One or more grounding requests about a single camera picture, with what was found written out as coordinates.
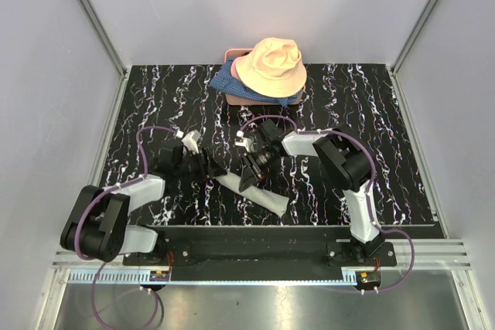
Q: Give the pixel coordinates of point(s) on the grey cloth napkin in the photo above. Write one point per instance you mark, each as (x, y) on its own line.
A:
(273, 202)

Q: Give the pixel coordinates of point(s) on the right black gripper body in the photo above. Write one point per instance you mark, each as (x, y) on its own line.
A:
(265, 158)

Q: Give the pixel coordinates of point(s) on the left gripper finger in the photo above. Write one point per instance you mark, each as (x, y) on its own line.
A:
(207, 158)
(214, 170)

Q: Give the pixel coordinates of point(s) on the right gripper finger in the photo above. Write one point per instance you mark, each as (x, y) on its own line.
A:
(248, 178)
(257, 170)

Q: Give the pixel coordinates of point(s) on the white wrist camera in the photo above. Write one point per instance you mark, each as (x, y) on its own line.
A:
(190, 140)
(243, 142)

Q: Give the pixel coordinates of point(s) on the white slotted cable duct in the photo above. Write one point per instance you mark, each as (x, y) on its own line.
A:
(122, 276)

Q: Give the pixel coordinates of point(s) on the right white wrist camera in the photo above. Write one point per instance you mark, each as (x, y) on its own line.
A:
(243, 142)

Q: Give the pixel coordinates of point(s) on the pink plastic tray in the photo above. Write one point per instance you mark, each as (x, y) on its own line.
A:
(232, 75)

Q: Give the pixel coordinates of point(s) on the peach bucket hat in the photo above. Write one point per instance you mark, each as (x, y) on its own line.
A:
(273, 68)

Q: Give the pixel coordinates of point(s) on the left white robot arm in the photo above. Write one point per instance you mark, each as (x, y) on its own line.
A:
(97, 226)

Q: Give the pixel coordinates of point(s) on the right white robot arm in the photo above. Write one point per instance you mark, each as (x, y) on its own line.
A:
(347, 162)

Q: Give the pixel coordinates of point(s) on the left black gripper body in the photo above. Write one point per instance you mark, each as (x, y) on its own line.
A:
(192, 167)

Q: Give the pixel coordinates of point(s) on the blue patterned cloth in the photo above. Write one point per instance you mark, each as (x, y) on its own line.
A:
(238, 94)

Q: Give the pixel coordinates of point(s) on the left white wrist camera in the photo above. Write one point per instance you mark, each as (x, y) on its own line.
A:
(190, 140)

